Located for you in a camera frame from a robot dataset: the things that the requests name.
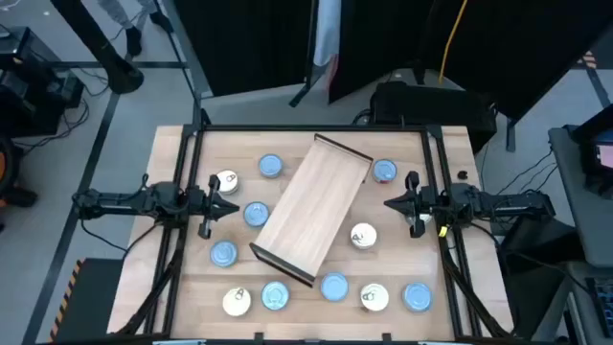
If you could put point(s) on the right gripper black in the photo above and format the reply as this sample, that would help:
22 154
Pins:
419 203

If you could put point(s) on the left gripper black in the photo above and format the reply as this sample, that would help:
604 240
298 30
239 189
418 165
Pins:
206 206

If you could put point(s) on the teal skipjack tuna can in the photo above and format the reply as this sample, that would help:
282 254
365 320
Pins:
256 214

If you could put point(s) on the red-sided silver-lid tuna can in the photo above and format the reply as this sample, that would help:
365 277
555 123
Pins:
384 170

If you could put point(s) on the Bumble Bee light tuna can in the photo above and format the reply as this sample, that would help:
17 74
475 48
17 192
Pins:
271 166
417 297
334 287
223 253

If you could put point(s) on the white-lid can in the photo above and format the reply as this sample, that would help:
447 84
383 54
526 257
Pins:
236 303

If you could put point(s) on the red label white tuna can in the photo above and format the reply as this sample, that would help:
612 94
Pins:
275 295

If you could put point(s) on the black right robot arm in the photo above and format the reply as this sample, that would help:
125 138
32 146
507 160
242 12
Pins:
493 203

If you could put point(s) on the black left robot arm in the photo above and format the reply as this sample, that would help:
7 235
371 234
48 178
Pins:
120 201

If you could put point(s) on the wooden shelf black metal legs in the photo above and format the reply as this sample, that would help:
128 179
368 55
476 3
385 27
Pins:
311 206

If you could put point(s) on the small black knob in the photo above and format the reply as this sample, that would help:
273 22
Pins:
462 175

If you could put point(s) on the black equipment case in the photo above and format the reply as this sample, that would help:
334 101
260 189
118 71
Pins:
431 110

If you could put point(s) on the black curtain stand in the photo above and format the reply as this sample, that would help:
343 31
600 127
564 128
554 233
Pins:
420 72
510 136
301 93

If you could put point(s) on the black chair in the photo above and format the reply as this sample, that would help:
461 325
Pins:
536 254

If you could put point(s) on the black hazard-striped floor plate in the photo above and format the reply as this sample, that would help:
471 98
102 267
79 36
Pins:
91 302

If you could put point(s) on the black curtain panel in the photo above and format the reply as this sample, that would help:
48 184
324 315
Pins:
517 48
239 43

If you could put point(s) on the black pole with round base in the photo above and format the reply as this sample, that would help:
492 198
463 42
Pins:
125 76

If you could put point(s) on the person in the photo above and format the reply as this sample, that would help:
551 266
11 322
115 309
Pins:
134 43

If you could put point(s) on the white tarp strip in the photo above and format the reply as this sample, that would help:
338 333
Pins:
328 29

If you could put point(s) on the grey desk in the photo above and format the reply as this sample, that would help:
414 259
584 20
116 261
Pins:
594 230

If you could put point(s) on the black monitor pink screen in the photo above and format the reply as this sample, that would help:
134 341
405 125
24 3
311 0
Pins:
604 155

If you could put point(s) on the orange black machine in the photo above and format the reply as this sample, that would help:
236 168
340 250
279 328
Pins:
9 191

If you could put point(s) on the black keyboard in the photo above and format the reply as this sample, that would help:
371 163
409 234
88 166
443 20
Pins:
602 302

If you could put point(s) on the black equipment rack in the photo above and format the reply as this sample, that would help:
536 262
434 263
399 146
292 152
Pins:
29 96

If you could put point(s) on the black aluminium rig frame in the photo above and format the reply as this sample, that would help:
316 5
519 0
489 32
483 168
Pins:
311 128

